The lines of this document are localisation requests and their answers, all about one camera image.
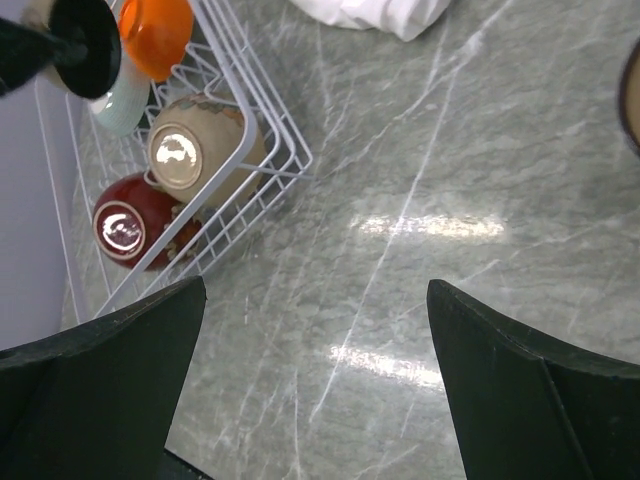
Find dark brown striped bowl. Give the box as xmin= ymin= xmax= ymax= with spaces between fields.
xmin=617 ymin=40 xmax=639 ymax=157

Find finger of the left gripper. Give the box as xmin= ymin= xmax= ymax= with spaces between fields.
xmin=1 ymin=18 xmax=88 ymax=97

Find red ceramic bowl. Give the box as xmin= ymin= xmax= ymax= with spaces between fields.
xmin=92 ymin=170 xmax=185 ymax=270

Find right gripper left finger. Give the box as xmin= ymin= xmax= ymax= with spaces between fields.
xmin=1 ymin=276 xmax=206 ymax=479

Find white folded cloth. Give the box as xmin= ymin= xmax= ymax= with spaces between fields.
xmin=292 ymin=0 xmax=451 ymax=42

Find orange ceramic bowl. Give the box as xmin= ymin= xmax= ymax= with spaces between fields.
xmin=118 ymin=0 xmax=194 ymax=82

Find tan floral bowl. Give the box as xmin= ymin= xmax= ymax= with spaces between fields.
xmin=147 ymin=93 xmax=245 ymax=203

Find pale green ceramic bowl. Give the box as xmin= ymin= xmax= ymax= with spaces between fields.
xmin=89 ymin=53 xmax=151 ymax=137

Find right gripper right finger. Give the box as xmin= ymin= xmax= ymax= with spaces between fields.
xmin=426 ymin=280 xmax=639 ymax=479

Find white wire dish rack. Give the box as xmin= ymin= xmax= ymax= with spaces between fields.
xmin=36 ymin=1 xmax=313 ymax=325

